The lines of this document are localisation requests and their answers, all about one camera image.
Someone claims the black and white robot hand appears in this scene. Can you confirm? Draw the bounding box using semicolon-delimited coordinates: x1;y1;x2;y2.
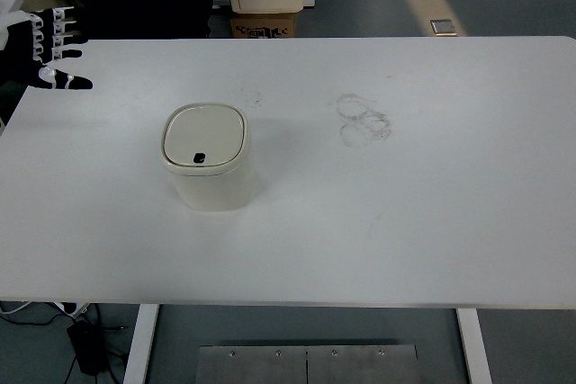
0;4;95;92

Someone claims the small cream lidded trash bin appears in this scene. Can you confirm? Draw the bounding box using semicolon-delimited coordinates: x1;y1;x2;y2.
159;103;256;212

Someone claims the cardboard box with black print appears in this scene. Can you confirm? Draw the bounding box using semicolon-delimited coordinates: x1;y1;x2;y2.
230;11;298;39

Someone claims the grey metal table foot bar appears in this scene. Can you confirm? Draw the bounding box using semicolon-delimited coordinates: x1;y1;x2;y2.
211;0;317;10

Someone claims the black power adapter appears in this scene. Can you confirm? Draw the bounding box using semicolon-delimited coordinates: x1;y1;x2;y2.
66;320;108;377

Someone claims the white table leg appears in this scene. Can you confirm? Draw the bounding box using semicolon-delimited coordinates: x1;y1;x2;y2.
455;308;494;384
122;304;161;384

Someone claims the grey metal plate with screws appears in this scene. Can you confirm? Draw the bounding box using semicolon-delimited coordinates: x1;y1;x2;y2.
196;344;419;384

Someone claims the metal floor outlet plate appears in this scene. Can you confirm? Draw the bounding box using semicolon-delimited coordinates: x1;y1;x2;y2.
429;19;459;37

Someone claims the white cable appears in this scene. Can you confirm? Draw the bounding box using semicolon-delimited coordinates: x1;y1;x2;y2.
0;301;31;316

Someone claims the thin black cable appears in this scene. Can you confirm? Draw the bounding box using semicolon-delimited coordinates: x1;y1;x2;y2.
0;303;136;384

